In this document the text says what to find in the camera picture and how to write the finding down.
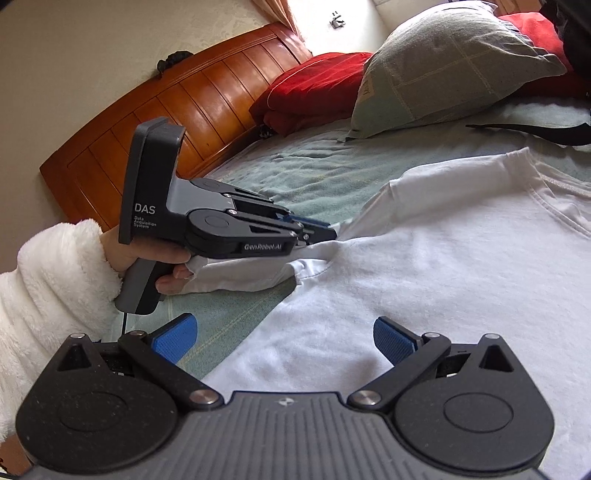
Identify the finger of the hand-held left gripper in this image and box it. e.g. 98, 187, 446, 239
239, 212, 339, 246
230, 188, 331, 228

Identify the pink curtain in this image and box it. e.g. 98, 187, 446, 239
252, 0, 308, 49

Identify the black backpack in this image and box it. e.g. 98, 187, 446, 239
465, 0, 591, 147

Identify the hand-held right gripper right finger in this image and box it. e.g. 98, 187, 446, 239
347, 316, 527, 411

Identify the person's left hand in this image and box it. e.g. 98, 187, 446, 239
98, 225, 195, 297

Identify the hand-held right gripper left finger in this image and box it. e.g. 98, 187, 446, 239
54, 313, 225, 411

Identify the person's left forearm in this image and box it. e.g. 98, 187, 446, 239
0, 219, 125, 435

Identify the red pillow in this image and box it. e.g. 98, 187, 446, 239
249, 52, 375, 136

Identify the small black cloth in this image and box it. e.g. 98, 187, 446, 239
157, 51, 192, 75

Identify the wooden headboard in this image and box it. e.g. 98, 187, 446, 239
39, 22, 315, 232

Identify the grey pillow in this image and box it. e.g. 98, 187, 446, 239
346, 0, 568, 141

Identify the red cushion behind backpack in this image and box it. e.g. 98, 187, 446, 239
498, 13, 591, 97

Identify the white printed t-shirt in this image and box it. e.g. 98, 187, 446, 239
178, 147, 591, 480

